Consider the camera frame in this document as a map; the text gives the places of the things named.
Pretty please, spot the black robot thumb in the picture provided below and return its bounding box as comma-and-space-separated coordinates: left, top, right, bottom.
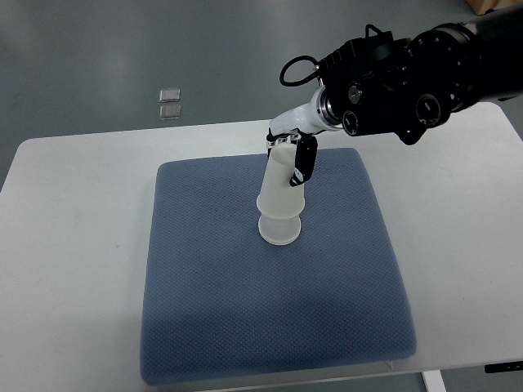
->
289, 136, 318, 187

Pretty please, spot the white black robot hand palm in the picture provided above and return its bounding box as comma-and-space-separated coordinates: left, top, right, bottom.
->
269, 100, 327, 137

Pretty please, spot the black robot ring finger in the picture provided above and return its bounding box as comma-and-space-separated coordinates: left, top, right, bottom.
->
266, 132, 278, 148

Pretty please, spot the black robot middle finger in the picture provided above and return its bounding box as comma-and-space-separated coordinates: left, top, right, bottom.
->
277, 135, 289, 144

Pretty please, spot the white paper cup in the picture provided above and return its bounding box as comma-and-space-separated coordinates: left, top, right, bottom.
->
258, 214, 302, 246
257, 143, 305, 220

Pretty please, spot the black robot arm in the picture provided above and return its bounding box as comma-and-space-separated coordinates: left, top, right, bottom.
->
266, 4, 522, 187

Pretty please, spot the white paper cup on cushion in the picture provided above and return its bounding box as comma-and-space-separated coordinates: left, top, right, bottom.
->
258, 214, 302, 246

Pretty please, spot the upper metal floor plate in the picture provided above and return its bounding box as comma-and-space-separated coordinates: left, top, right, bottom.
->
159, 87, 181, 103

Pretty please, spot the blue mesh cushion pad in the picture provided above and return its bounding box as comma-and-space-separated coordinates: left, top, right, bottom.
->
141, 148, 417, 385

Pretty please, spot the wooden box corner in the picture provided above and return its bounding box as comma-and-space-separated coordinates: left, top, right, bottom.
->
466, 0, 522, 16

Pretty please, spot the white table leg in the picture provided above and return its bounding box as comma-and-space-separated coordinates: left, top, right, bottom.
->
422, 370, 447, 392

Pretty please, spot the black table control panel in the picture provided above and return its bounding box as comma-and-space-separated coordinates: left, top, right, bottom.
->
484, 361, 523, 374

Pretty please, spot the black looped cable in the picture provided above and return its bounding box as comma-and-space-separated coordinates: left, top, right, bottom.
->
279, 56, 324, 88

